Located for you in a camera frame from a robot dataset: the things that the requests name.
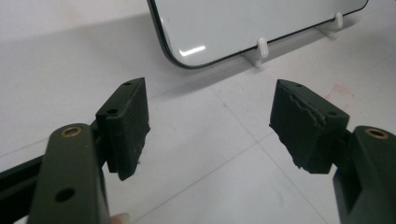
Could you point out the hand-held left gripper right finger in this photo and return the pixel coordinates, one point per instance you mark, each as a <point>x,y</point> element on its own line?
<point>306,133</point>

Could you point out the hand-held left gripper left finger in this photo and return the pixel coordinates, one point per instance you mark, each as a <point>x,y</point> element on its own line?
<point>126,130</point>

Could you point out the white whiteboard with black rim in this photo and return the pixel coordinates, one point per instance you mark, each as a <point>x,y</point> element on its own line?
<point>249,25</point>

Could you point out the white whiteboard stand foot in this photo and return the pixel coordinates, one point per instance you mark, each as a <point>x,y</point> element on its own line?
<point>262,48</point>
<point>338,19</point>

